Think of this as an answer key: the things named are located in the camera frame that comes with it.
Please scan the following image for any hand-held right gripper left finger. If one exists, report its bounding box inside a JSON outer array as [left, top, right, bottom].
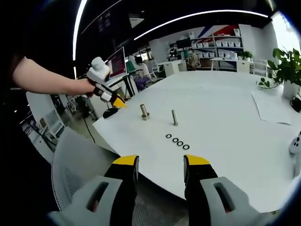
[[47, 154, 140, 226]]

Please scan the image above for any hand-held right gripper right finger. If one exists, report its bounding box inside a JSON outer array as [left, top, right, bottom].
[[183, 154, 271, 226]]

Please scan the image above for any thick threaded stud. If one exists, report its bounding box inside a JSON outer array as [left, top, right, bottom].
[[139, 104, 151, 121]]

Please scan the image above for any thin threaded stud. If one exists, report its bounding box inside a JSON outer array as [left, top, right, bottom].
[[171, 109, 179, 127]]

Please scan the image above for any black computer mouse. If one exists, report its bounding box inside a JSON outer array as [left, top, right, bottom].
[[103, 109, 119, 119]]

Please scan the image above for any white laptop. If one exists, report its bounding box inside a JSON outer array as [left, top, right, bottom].
[[105, 46, 129, 82]]

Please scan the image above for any long ceiling light strip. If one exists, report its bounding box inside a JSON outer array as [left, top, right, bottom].
[[133, 9, 269, 41], [72, 0, 88, 61]]

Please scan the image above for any grey mesh office chair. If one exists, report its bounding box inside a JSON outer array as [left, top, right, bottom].
[[51, 127, 189, 226]]

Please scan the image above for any white background office chair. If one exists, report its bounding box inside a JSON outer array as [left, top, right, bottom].
[[150, 60, 166, 81]]

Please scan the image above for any white cabinet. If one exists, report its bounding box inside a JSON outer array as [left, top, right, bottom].
[[163, 59, 188, 76]]

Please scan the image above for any person's dark clothing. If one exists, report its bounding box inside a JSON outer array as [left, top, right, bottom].
[[0, 89, 56, 217]]

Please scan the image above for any white game controller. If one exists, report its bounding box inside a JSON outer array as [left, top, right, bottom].
[[288, 130, 301, 155]]

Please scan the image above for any white paper sheet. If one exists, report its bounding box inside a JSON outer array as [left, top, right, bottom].
[[251, 90, 293, 126]]

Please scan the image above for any white background desk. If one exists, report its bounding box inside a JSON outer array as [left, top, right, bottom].
[[210, 56, 238, 72]]

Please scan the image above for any shelf with white boxes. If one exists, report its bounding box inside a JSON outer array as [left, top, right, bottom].
[[190, 34, 243, 60]]

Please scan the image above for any small black object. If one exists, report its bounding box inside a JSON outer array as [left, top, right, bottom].
[[290, 94, 301, 113]]

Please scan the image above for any small vine plant dish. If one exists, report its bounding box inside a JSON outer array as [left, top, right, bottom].
[[255, 76, 283, 90]]

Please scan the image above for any white slatted chair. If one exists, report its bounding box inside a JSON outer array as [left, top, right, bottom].
[[252, 58, 269, 76]]

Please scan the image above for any large green potted plant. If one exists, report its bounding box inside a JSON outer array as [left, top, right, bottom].
[[267, 46, 301, 100]]

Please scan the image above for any large bright window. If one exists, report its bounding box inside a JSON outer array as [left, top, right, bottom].
[[272, 13, 301, 55]]

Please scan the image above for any black mouse cable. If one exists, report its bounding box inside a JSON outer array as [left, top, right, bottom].
[[83, 116, 97, 145]]

